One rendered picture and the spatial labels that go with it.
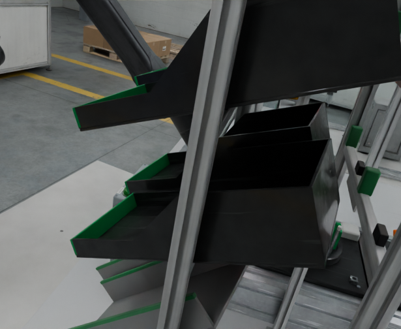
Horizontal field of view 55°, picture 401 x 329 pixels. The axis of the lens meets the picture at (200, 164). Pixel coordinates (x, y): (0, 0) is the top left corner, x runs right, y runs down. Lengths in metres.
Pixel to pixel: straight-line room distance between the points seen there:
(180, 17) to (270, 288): 9.07
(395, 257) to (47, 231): 0.87
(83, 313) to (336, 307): 0.51
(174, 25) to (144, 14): 0.85
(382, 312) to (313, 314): 0.52
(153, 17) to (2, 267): 9.32
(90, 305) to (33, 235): 0.27
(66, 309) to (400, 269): 0.67
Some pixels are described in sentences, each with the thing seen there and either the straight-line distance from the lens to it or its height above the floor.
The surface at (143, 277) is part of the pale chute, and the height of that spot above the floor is 1.07.
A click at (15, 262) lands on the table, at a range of 0.98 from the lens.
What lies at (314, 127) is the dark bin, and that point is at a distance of 0.47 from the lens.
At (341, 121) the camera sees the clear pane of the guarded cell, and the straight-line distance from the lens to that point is 2.23.
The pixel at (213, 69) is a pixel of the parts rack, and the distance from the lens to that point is 0.27.
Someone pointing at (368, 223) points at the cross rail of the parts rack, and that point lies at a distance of 0.42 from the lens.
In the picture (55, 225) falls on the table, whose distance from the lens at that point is 1.07.
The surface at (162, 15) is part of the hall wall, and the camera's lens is 9.92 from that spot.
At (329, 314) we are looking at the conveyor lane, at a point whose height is 0.93.
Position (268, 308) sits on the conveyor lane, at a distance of 0.88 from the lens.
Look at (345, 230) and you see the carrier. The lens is 1.04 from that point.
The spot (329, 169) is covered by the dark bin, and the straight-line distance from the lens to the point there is 0.40.
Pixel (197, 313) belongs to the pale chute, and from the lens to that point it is 0.42.
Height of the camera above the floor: 1.51
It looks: 27 degrees down
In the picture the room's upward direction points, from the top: 11 degrees clockwise
